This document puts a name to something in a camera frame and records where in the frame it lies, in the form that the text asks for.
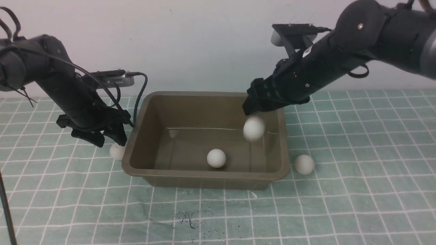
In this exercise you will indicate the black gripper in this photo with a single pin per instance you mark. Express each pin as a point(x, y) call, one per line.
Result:
point(87, 122)
point(288, 84)

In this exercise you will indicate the white ping-pong ball with mark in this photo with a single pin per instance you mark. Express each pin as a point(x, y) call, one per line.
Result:
point(216, 158)

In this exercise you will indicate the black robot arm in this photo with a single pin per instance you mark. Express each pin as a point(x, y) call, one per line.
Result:
point(44, 60)
point(365, 31)

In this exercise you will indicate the olive green plastic bin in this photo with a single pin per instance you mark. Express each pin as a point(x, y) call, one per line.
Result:
point(176, 130)

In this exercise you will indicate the green checkered tablecloth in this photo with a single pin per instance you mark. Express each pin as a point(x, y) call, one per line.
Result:
point(373, 184)

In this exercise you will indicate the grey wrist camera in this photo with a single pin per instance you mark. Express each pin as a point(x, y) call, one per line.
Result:
point(111, 79)

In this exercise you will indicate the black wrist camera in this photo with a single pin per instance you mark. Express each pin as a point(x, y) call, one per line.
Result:
point(295, 36)

